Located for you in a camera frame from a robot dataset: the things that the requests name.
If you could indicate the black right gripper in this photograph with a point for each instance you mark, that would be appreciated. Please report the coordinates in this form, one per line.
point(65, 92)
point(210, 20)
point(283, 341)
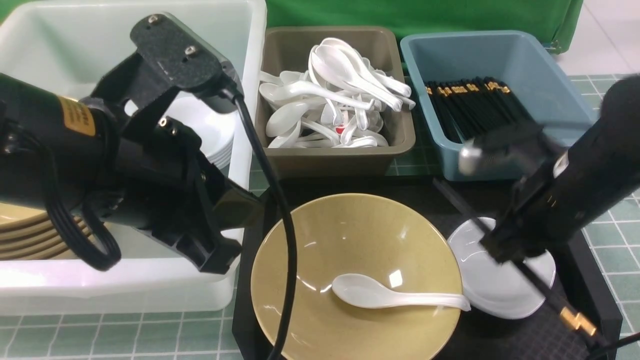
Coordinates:
point(530, 223)

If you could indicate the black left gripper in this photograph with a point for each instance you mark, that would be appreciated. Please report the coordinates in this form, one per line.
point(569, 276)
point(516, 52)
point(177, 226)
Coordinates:
point(166, 189)

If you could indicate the white sauce dish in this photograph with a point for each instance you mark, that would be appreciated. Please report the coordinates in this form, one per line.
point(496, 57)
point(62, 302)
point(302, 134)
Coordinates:
point(499, 290)

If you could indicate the yellow noodle bowl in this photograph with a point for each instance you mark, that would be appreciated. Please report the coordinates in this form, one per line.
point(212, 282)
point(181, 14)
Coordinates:
point(393, 244)

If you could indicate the white soup spoon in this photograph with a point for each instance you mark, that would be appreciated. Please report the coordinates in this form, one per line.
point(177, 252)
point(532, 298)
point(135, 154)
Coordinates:
point(365, 292)

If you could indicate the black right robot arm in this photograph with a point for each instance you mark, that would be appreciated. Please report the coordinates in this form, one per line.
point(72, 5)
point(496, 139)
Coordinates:
point(563, 188)

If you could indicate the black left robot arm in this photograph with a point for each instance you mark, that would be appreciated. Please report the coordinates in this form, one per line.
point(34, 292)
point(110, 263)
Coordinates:
point(50, 150)

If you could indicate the bundle of black chopsticks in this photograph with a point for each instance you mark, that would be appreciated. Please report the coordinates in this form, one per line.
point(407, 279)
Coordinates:
point(467, 108)

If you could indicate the stack of white dishes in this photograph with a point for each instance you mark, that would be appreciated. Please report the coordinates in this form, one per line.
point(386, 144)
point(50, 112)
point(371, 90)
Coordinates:
point(215, 130)

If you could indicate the blue plastic chopstick bin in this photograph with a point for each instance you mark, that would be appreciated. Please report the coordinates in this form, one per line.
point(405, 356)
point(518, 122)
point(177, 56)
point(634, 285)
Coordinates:
point(510, 56)

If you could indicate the green backdrop cloth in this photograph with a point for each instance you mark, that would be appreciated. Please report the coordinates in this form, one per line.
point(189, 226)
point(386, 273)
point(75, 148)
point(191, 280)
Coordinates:
point(552, 22)

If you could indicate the stack of yellow bowls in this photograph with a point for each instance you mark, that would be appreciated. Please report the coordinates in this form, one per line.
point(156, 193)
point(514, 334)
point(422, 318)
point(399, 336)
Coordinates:
point(28, 234)

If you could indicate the large white plastic tub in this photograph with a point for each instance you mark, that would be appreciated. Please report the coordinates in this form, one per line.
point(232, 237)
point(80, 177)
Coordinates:
point(65, 47)

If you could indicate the black serving tray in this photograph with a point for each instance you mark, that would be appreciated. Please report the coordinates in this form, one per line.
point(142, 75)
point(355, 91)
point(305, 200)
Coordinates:
point(477, 336)

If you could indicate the pile of white spoons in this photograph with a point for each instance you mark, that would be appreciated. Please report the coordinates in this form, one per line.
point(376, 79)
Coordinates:
point(337, 102)

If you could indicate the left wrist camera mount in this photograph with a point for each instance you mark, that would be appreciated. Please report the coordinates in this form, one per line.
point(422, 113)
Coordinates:
point(169, 58)

